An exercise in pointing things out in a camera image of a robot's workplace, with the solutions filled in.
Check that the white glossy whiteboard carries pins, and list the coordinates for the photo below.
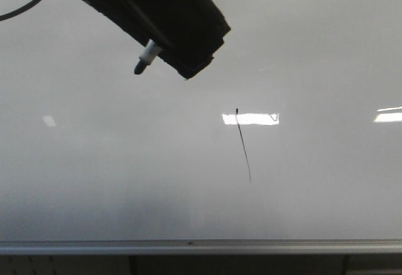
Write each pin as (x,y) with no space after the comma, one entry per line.
(91,151)

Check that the dark perforated panel below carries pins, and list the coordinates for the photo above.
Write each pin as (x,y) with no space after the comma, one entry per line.
(273,264)

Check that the aluminium whiteboard tray rail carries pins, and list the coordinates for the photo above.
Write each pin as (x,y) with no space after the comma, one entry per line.
(201,247)

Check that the black marker stroke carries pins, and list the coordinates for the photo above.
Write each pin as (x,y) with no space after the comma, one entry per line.
(243,144)

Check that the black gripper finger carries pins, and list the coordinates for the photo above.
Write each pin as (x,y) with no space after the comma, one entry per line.
(198,28)
(142,20)

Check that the black white whiteboard marker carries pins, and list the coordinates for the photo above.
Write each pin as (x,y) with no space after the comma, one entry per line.
(150,52)

